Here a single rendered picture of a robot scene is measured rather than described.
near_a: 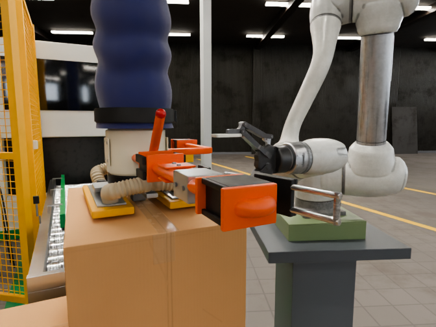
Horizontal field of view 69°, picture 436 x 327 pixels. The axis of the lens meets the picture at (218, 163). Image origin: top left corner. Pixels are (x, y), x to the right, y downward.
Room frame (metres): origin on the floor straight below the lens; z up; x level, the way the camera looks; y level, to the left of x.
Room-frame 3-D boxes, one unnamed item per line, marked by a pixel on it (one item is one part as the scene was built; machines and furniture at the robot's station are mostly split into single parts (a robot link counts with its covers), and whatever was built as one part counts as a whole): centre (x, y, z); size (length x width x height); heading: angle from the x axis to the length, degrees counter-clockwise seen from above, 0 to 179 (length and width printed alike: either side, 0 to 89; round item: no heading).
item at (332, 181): (1.27, -0.41, 0.98); 0.18 x 0.16 x 0.22; 68
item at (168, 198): (0.98, 0.16, 0.98); 0.34 x 0.10 x 0.05; 26
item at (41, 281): (1.27, 0.40, 0.58); 0.70 x 0.03 x 0.06; 116
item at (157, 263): (0.93, 0.24, 0.74); 0.60 x 0.40 x 0.40; 24
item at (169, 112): (0.94, 0.24, 1.20); 0.23 x 0.23 x 0.04
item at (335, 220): (0.48, -0.05, 1.08); 0.31 x 0.03 x 0.05; 39
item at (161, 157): (0.71, 0.13, 1.08); 0.10 x 0.08 x 0.06; 116
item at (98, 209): (0.89, 0.33, 0.98); 0.34 x 0.10 x 0.05; 26
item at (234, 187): (0.40, -0.02, 1.08); 0.08 x 0.07 x 0.05; 26
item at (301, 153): (0.87, -0.21, 1.08); 0.09 x 0.06 x 0.09; 26
